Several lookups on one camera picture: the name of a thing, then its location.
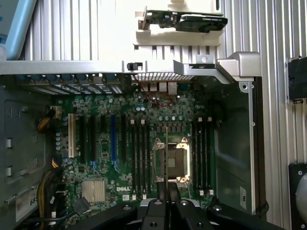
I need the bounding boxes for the black wire with plug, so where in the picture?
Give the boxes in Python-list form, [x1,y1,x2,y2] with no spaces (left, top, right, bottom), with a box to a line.
[254,198,271,215]

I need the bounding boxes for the small plug yellow wires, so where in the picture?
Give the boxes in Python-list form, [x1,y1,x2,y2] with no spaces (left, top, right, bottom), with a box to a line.
[51,155,63,170]

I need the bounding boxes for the metal rear port block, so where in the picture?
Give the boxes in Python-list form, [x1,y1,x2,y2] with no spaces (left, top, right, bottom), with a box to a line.
[140,81,178,95]

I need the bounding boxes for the white case wall sticker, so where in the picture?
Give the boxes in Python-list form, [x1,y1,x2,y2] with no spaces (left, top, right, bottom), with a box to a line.
[239,186,248,207]

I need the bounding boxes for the white expansion slot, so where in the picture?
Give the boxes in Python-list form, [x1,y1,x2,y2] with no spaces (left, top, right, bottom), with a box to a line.
[68,113,75,158]

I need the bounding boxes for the thin red wire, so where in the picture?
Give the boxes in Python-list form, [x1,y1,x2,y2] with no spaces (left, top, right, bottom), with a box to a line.
[138,85,174,108]

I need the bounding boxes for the yellow black wire bundle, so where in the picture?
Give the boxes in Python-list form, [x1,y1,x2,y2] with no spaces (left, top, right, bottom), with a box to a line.
[37,167,63,230]

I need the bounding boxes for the grey open PC case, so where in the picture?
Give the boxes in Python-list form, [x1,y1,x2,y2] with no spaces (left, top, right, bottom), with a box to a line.
[0,51,267,230]

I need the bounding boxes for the black part holder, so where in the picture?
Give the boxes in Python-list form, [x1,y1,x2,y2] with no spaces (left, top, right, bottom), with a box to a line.
[287,162,307,230]
[285,57,307,104]

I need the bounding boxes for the short black expansion slot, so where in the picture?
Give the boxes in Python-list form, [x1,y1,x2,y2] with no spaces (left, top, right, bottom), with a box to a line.
[100,115,108,135]

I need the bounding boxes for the metal CPU socket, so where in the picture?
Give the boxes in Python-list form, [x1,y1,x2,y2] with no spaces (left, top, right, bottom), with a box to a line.
[152,136,193,185]

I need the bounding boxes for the RAM slot white latches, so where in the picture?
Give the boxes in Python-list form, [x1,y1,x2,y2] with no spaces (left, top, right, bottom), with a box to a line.
[141,118,147,200]
[198,116,204,196]
[130,119,136,201]

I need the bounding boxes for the black cable plug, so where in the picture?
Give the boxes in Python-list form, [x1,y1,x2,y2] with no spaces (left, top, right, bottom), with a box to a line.
[72,197,92,215]

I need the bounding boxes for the white plug yellow wires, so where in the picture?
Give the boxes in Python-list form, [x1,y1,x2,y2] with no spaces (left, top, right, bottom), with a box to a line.
[37,105,62,133]

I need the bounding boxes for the silver finned chipset heatsink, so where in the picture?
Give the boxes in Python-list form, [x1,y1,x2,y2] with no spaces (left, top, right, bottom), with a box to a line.
[81,180,106,203]

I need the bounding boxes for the graphics card on white stand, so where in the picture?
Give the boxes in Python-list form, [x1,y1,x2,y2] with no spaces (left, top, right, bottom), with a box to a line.
[132,0,226,60]

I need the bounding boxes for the green motherboard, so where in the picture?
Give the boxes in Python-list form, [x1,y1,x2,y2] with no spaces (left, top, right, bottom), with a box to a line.
[51,92,216,218]

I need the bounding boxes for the silver hard disk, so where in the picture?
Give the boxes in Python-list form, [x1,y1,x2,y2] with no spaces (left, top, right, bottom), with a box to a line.
[294,167,307,218]

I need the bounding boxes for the blue expansion slot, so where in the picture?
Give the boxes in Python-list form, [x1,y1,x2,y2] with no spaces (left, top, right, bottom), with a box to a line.
[111,114,118,163]

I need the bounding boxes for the long black expansion slot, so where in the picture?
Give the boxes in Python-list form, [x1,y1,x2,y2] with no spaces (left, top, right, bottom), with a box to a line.
[79,115,86,165]
[89,115,96,161]
[120,114,127,163]

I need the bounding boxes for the black graphics card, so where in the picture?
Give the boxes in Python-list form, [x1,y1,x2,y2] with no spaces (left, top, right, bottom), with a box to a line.
[138,9,228,33]

